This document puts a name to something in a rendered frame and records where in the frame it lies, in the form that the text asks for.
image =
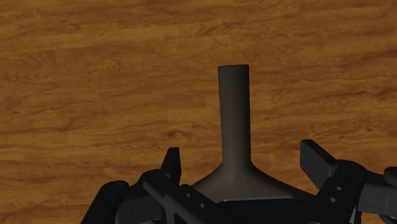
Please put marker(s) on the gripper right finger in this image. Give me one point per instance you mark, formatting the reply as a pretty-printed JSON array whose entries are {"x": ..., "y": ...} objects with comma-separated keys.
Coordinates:
[{"x": 344, "y": 183}]

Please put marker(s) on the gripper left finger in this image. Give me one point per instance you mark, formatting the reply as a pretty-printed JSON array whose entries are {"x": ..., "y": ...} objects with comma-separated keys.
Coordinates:
[{"x": 161, "y": 192}]

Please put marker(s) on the dark brown long-necked vase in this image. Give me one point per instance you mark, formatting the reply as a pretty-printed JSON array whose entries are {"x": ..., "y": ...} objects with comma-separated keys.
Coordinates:
[{"x": 234, "y": 130}]

